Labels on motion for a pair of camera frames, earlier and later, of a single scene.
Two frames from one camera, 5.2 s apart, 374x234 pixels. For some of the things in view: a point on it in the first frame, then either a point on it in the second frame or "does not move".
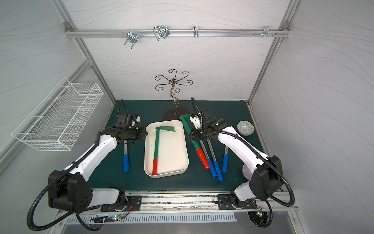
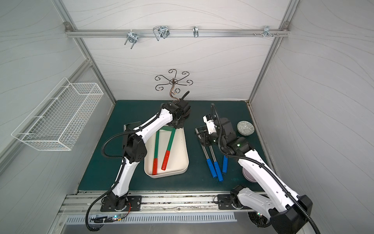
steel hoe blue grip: (211, 165) does not move
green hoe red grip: (202, 158) to (167, 154)
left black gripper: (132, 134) to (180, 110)
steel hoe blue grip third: (225, 161) does not move
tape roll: (245, 128) does not move
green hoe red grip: (155, 168) does not move
